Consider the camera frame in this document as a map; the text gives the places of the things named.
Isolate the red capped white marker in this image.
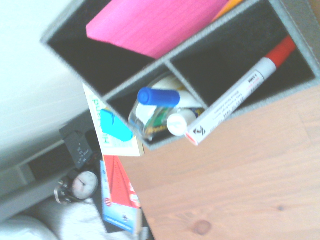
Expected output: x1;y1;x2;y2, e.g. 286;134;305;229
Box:
185;36;298;147

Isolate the blue capped white marker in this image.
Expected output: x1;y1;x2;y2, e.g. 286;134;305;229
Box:
134;87;181;124

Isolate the clear tape dispenser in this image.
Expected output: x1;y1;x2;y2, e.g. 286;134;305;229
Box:
127;74;209;141

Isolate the white round capped bottle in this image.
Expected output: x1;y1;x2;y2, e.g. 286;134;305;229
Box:
166;89;204;137

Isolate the cream notepad with green print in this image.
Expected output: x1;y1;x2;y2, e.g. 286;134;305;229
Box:
82;83;146;158

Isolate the red book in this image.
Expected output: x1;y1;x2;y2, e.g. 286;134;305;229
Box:
102;154;142;209

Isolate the grey fabric desk organizer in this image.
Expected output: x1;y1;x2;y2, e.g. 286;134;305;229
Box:
39;0;320;152

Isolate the black electronic device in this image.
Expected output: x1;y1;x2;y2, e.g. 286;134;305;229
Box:
58;123;94;170

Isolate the pink sticky note pad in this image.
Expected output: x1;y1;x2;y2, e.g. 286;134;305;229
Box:
85;0;230;60

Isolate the small silver clock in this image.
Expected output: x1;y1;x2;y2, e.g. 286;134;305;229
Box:
54;169;100;205

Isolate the blue book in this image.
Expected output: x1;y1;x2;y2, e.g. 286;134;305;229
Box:
99;159;144;235

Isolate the orange pencil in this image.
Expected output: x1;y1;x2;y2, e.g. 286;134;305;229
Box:
211;0;245;23

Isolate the white cloth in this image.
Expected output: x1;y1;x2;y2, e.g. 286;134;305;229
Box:
0;196;131;240

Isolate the wooden desk with black frame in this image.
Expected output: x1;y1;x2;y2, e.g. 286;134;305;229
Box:
119;84;320;240

